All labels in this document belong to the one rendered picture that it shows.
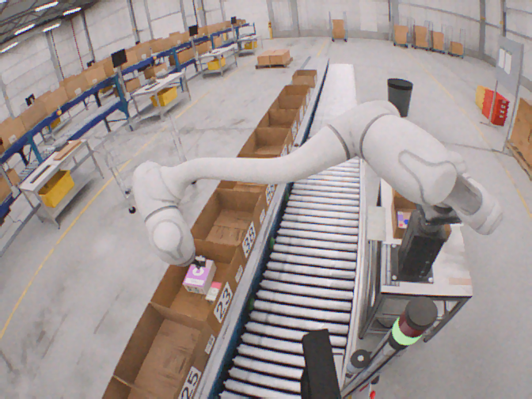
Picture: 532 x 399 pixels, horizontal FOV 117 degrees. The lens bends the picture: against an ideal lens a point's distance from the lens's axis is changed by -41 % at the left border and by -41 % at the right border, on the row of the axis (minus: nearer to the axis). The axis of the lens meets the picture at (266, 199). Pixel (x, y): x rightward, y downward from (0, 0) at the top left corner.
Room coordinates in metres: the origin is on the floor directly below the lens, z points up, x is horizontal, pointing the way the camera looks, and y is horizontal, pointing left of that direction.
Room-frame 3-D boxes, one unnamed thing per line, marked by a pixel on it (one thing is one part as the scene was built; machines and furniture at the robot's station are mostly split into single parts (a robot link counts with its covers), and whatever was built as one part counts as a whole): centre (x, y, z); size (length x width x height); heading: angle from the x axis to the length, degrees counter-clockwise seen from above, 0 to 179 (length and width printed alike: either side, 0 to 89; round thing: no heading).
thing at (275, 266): (0.83, -0.18, 0.72); 0.52 x 0.05 x 0.05; 68
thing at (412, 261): (0.70, -0.75, 0.91); 0.26 x 0.26 x 0.33; 67
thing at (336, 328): (0.52, -0.06, 0.72); 0.52 x 0.05 x 0.05; 68
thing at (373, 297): (0.94, -0.97, 0.36); 1.00 x 0.58 x 0.72; 157
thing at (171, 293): (0.69, 0.37, 0.96); 0.39 x 0.29 x 0.17; 158
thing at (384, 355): (0.10, -0.19, 1.11); 0.12 x 0.05 x 0.88; 158
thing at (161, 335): (0.33, 0.51, 0.97); 0.39 x 0.29 x 0.17; 158
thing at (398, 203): (0.97, -0.94, 0.80); 0.38 x 0.28 x 0.10; 68
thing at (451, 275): (0.93, -0.97, 0.74); 1.00 x 0.58 x 0.03; 157
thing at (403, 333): (0.11, -0.18, 1.62); 0.05 x 0.05 x 0.06
